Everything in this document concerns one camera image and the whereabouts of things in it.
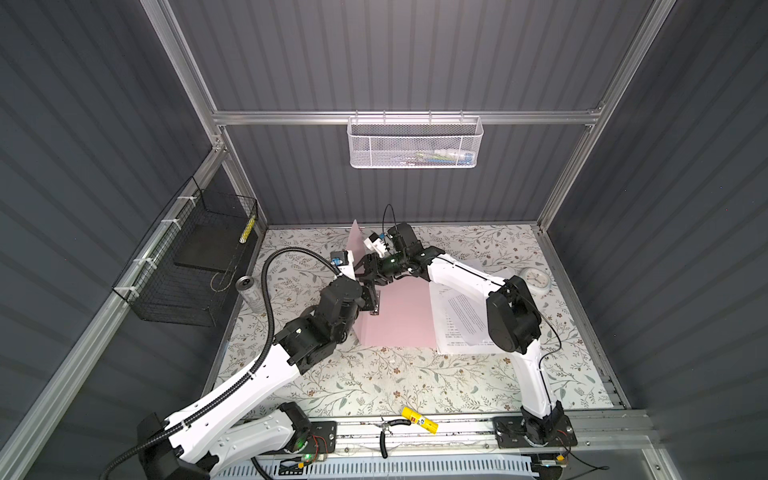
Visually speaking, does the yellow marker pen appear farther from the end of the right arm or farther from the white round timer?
the white round timer

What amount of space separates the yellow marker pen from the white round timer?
21.6 inches

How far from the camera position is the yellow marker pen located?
2.47 ft

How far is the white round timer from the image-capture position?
1010mm

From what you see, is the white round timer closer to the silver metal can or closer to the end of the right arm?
the end of the right arm
